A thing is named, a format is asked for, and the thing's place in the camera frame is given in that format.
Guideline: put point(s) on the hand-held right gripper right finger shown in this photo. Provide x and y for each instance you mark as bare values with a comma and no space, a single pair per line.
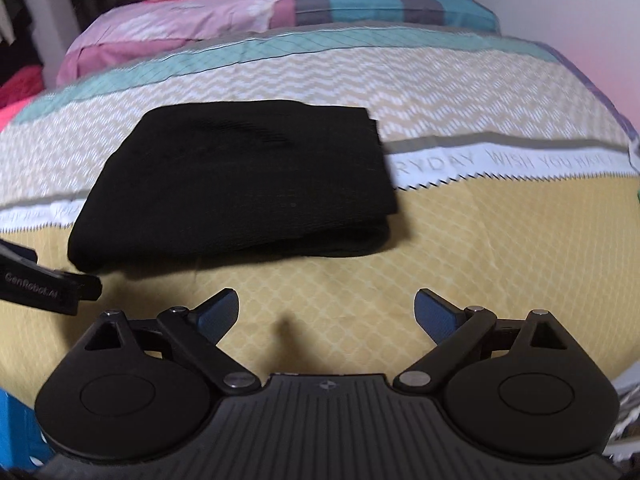
435,312

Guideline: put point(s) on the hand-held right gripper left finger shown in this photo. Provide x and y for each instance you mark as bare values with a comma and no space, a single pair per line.
220,310

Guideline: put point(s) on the black pants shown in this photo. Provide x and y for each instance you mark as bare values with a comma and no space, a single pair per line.
235,185

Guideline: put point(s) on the patterned yellow and teal quilt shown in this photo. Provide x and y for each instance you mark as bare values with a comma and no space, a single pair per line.
350,285

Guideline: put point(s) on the blue dotted box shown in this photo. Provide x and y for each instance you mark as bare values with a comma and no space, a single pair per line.
20,430

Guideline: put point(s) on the bright pink cloth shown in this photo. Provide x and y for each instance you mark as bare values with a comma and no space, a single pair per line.
10,115

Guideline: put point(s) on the dark red cloth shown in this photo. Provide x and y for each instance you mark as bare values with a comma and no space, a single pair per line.
20,85

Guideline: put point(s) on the dark hanging clothes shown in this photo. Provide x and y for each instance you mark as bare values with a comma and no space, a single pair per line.
17,35

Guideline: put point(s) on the pink pillow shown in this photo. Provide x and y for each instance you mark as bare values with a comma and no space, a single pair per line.
175,25

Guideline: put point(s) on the teal and grey striped pillow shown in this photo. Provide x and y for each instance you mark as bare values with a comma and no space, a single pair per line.
390,5

